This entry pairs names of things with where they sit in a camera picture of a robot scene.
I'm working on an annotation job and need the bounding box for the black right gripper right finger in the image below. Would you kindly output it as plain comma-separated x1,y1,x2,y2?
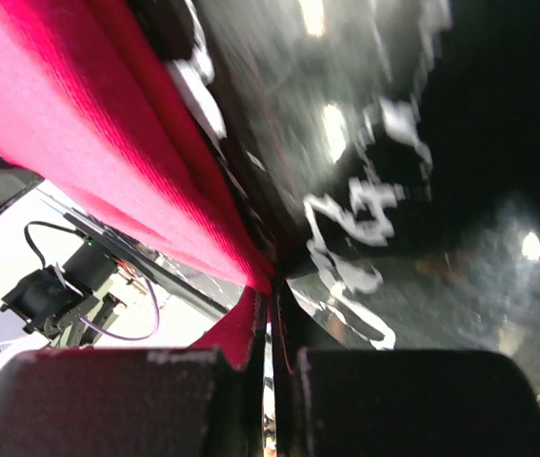
269,286,540,456

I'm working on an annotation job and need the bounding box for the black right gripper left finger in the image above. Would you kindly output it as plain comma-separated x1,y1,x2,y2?
0,288,267,456

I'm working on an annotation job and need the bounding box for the red t shirt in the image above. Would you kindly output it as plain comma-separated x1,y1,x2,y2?
0,1,273,368

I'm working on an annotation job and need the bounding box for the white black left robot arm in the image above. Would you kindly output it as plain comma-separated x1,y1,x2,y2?
0,239,119,369

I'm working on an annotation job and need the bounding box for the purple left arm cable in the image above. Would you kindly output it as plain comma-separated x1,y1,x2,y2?
78,275,161,342

